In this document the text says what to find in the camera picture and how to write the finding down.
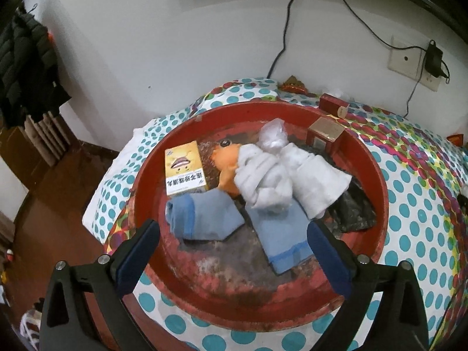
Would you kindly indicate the radiator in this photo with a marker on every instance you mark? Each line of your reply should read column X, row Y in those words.
column 51, row 135

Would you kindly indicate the red packet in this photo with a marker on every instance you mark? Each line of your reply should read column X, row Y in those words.
column 459, row 140

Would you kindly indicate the black plastic bag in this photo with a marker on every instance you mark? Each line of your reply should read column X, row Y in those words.
column 351, row 212

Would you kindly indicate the black puffer jacket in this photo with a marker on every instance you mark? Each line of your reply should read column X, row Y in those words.
column 29, row 65

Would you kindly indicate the white sock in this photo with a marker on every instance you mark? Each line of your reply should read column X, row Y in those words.
column 256, row 175
column 318, row 179

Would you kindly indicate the white sheet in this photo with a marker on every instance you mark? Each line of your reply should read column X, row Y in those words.
column 124, row 161

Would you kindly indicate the orange toy figure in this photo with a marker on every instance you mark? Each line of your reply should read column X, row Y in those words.
column 225, row 161

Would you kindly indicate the white patterned cloth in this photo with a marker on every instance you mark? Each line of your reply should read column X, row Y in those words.
column 29, row 325

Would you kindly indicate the gold box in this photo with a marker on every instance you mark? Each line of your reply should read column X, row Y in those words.
column 325, row 128

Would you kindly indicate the polka dot tablecloth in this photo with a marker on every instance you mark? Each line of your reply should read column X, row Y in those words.
column 413, row 190

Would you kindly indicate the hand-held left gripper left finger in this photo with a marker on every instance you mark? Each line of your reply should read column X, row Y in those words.
column 133, row 259

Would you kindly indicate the red round tray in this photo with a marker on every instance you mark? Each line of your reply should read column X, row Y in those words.
column 226, row 299

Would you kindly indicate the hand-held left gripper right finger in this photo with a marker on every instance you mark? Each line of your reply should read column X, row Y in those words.
column 329, row 259

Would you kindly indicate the black charger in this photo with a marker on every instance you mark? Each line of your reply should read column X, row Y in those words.
column 435, row 60

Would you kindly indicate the red box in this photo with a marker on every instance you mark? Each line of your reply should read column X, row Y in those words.
column 329, row 103

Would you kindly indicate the beige wall socket plate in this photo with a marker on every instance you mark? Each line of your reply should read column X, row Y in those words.
column 402, row 60

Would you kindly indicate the clear plastic bag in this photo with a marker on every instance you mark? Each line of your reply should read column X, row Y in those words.
column 272, row 135

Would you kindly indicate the wooden furniture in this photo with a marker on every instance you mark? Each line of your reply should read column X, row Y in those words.
column 5, row 226

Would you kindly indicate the yellow cardboard box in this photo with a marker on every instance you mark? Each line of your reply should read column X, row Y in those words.
column 184, row 168

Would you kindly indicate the blue sock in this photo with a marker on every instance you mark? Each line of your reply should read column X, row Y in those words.
column 281, row 237
column 204, row 215

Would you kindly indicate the white tissue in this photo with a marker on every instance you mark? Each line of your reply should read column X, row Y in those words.
column 340, row 93

